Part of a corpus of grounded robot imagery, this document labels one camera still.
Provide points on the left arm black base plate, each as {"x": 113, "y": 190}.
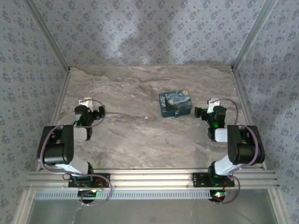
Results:
{"x": 102, "y": 180}

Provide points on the aluminium frame leg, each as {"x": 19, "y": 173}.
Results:
{"x": 23, "y": 207}
{"x": 278, "y": 207}

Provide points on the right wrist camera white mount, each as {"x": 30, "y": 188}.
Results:
{"x": 211, "y": 103}

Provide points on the aluminium table side rail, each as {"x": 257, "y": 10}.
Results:
{"x": 245, "y": 105}
{"x": 59, "y": 105}

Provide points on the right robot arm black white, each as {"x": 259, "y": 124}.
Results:
{"x": 243, "y": 144}

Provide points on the right controller board green light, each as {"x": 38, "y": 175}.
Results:
{"x": 218, "y": 194}

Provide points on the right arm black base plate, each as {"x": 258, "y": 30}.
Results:
{"x": 199, "y": 179}

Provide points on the aluminium frame corner post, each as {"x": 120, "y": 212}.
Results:
{"x": 253, "y": 35}
{"x": 47, "y": 35}

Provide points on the starry night print box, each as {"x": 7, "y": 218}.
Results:
{"x": 175, "y": 101}

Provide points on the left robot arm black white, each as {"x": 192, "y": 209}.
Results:
{"x": 58, "y": 144}

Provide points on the aluminium cross rail beam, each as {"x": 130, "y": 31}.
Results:
{"x": 151, "y": 178}

